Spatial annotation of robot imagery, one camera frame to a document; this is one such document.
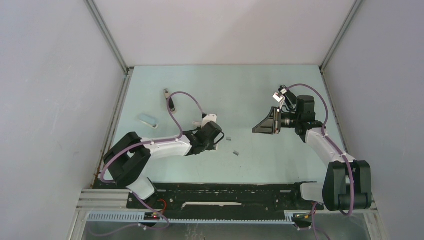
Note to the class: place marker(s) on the beige and black large stapler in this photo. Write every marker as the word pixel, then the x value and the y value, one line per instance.
pixel 170 103

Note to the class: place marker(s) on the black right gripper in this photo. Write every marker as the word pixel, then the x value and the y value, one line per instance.
pixel 271 124

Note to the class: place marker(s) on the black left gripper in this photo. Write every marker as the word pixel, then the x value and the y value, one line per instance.
pixel 210 146

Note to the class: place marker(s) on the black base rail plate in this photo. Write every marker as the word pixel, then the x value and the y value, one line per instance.
pixel 219 202

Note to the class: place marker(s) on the white staple box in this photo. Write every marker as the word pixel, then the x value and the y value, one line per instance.
pixel 197 124

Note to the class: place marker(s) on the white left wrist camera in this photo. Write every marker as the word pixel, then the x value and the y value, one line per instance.
pixel 208 118

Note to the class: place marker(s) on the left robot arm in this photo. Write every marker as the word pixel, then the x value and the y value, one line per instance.
pixel 124 163

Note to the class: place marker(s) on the staple box tray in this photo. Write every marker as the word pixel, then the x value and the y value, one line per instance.
pixel 213 148

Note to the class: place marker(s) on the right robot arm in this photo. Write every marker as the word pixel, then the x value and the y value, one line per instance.
pixel 347 184

